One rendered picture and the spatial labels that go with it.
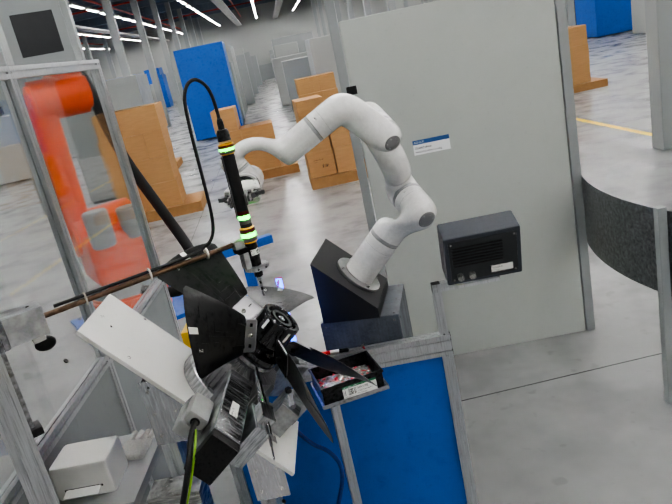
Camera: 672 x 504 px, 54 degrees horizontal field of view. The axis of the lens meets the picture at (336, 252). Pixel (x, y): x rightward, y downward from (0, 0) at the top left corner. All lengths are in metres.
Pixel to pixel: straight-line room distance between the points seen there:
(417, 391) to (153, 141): 7.73
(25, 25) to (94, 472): 4.08
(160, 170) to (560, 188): 6.91
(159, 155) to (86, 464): 8.00
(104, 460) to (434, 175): 2.39
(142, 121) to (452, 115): 6.64
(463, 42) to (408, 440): 2.07
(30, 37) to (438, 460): 4.24
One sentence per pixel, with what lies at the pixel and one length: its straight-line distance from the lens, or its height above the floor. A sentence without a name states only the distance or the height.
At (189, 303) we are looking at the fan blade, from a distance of 1.62.
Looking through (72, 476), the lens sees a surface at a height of 0.94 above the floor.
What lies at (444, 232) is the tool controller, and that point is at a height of 1.24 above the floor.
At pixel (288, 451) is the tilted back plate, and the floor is 0.86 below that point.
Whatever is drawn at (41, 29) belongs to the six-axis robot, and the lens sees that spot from 5.59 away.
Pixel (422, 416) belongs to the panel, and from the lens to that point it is 2.56.
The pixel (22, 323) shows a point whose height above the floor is 1.45.
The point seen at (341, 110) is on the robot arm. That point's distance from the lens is 2.04.
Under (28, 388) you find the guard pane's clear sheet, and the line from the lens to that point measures 2.14.
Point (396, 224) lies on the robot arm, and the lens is 2.39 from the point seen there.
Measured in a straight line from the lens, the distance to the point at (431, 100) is 3.64.
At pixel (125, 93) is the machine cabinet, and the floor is 1.78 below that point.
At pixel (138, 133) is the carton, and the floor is 1.25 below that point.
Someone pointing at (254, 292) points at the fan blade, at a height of 1.21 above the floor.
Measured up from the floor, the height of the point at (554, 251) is 0.53.
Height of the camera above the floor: 1.92
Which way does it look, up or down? 17 degrees down
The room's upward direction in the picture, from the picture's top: 12 degrees counter-clockwise
